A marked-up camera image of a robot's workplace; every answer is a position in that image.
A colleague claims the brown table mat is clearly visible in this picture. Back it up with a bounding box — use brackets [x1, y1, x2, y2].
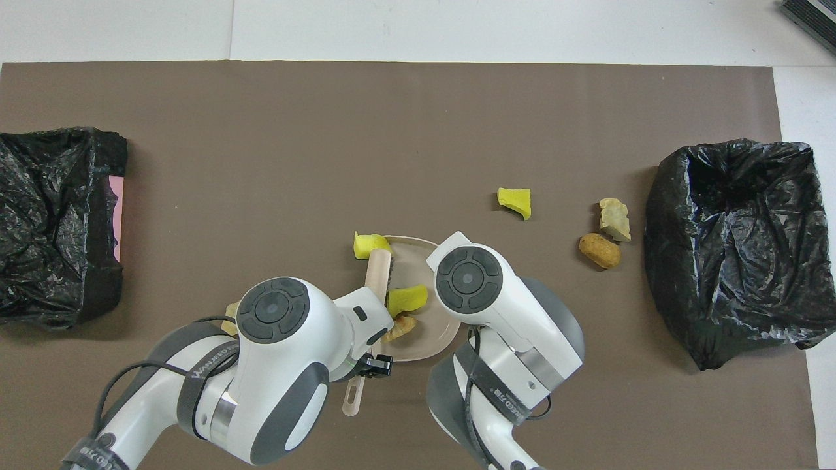
[0, 61, 820, 470]

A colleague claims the beige hand brush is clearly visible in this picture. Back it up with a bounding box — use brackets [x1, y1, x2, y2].
[342, 250, 393, 418]

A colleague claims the yellow sponge piece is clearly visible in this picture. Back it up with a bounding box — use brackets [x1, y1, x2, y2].
[387, 285, 429, 319]
[497, 187, 532, 221]
[353, 232, 393, 260]

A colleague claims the pink plastic bin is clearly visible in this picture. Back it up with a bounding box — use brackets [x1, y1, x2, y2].
[108, 175, 125, 263]

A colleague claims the small pale stone chunk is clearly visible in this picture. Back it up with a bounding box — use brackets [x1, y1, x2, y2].
[382, 315, 419, 344]

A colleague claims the beige plastic dustpan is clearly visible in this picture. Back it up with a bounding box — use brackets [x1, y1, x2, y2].
[381, 235, 462, 363]

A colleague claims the black plastic trash bag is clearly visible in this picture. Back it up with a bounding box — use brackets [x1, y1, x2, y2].
[0, 126, 129, 329]
[643, 138, 836, 371]

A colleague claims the dark grey ribbed device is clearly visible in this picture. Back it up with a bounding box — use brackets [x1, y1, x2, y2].
[779, 0, 836, 56]

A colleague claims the brown potato-shaped lump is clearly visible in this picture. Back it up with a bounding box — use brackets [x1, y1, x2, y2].
[579, 233, 622, 270]

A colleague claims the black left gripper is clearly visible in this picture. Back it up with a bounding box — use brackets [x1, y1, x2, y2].
[356, 354, 394, 381]

